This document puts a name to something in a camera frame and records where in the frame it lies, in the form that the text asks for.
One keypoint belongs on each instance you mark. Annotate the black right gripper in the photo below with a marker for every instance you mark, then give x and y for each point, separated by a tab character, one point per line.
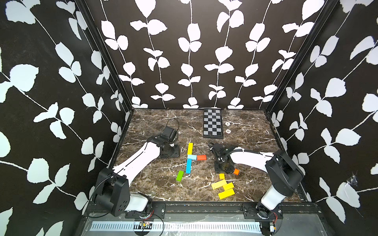
228	170

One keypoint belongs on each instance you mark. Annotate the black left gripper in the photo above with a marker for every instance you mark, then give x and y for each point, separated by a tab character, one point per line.
176	154

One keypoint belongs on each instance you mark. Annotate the orange long block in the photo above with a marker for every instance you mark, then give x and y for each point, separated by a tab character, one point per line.
236	171

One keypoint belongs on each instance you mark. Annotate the yellow long block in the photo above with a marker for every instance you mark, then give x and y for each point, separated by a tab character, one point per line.
190	149

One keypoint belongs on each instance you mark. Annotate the red short block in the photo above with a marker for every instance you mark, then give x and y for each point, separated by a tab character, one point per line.
201	157

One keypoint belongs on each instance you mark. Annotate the light blue short block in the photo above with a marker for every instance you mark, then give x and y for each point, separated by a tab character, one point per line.
192	157

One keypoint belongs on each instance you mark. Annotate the teal long block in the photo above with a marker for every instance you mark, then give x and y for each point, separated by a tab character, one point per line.
189	166

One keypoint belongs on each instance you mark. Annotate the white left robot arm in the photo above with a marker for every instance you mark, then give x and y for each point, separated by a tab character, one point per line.
112	189

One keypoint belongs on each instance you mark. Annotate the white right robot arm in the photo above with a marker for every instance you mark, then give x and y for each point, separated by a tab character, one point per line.
285	175

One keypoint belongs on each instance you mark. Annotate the small yellow block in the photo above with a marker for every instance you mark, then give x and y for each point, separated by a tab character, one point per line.
228	186

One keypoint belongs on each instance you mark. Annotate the yellow block left of cluster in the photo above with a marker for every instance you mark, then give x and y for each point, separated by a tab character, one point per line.
218	184

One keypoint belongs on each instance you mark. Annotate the green block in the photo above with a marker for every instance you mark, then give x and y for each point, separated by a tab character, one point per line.
180	176

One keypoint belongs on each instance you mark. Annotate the yellow block nearest front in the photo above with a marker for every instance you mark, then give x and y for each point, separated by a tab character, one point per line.
226	193

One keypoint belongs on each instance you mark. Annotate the black grey checkerboard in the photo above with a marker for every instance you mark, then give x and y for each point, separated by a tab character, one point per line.
212	124

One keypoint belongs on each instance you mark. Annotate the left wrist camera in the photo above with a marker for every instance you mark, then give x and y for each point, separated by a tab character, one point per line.
169	134

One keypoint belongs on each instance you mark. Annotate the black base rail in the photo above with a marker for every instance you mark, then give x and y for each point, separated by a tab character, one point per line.
180	212

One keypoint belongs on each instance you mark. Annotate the white slotted cable duct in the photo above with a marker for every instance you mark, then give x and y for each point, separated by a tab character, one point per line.
128	226

